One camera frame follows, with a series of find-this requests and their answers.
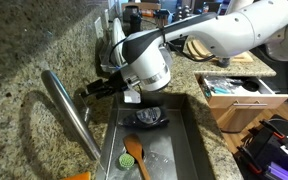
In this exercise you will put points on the stainless steel sink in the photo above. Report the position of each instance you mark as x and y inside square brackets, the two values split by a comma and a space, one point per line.
[177, 146]

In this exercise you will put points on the white wall outlet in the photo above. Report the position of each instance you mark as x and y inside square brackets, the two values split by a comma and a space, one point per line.
[98, 27]

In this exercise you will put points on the wooden cutting board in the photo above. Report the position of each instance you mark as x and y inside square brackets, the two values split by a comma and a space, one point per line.
[200, 50]

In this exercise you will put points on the black bottle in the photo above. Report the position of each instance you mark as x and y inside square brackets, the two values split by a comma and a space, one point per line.
[135, 22]

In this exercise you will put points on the dark blue bowl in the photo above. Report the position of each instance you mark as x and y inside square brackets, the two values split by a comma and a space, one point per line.
[145, 117]

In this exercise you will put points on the wooden spatula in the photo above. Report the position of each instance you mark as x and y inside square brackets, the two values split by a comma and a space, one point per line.
[134, 145]

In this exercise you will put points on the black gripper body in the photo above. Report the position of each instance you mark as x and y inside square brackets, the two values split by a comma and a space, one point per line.
[119, 83]

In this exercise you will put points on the black round lid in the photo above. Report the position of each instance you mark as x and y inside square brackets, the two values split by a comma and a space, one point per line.
[250, 86]

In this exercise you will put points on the orange object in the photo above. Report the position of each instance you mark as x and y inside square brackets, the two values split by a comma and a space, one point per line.
[79, 176]

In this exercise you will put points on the black knife block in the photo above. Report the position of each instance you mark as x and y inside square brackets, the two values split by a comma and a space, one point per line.
[183, 13]

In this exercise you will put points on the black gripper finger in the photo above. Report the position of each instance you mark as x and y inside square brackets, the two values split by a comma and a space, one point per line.
[102, 94]
[94, 86]

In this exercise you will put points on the steel faucet spout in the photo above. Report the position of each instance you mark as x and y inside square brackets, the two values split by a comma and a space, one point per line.
[67, 110]

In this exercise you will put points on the wooden drawer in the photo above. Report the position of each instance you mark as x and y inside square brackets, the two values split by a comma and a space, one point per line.
[247, 100]

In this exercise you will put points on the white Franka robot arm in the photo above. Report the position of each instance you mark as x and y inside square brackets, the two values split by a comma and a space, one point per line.
[224, 30]

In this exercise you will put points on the white plate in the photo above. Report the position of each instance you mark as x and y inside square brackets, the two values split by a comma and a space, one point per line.
[117, 33]

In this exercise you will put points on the clear glass jar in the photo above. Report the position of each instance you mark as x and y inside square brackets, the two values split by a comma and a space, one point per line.
[223, 62]

